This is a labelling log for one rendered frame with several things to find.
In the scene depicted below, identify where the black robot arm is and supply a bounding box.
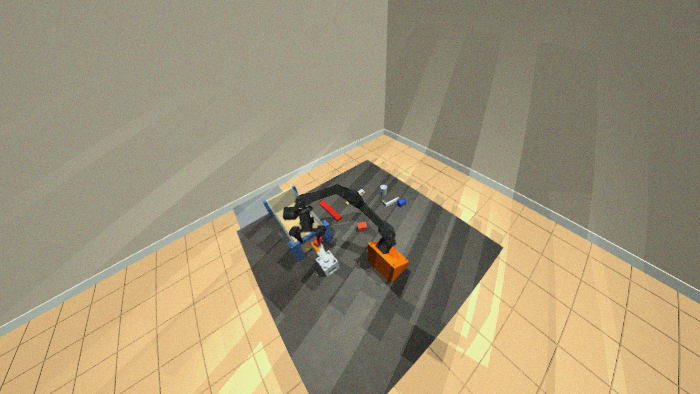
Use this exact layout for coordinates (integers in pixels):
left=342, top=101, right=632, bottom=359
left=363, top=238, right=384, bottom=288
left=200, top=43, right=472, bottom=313
left=283, top=184, right=396, bottom=254

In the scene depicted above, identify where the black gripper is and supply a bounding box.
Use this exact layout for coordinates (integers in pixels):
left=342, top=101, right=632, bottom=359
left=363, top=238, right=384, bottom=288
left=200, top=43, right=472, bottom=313
left=289, top=218, right=326, bottom=244

